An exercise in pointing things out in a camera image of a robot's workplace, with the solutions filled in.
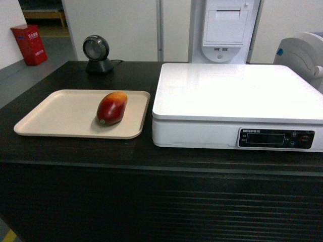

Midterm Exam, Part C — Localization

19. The dark red mango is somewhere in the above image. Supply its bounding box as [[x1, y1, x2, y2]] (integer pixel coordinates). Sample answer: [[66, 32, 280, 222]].
[[96, 91, 128, 126]]

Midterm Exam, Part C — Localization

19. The white checkout scale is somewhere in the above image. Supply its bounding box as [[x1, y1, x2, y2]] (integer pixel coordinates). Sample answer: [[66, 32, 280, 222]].
[[152, 63, 322, 152]]

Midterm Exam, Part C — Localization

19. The black checkout counter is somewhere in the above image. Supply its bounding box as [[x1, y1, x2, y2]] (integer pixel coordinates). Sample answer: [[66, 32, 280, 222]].
[[1, 62, 322, 241]]

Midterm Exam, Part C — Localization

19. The beige plastic tray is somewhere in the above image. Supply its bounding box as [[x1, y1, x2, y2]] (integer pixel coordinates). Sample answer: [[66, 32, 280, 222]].
[[14, 89, 150, 139]]

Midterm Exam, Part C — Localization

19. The black barcode scanner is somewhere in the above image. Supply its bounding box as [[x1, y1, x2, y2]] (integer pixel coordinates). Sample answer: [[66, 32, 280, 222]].
[[82, 35, 114, 75]]

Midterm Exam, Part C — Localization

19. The white POS terminal stand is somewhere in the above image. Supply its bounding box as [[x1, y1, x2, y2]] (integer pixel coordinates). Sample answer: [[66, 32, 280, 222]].
[[188, 0, 260, 64]]

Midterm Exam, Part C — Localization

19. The white blue label printer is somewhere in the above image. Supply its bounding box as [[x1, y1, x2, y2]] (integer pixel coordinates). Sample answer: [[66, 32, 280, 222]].
[[274, 32, 322, 92]]

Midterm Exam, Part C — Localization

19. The wooden shelf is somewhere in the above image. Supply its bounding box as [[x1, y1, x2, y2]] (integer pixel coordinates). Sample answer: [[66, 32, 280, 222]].
[[18, 0, 66, 28]]

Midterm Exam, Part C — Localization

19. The red fire extinguisher box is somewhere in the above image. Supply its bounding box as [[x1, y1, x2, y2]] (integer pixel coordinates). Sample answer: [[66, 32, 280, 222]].
[[11, 24, 48, 66]]

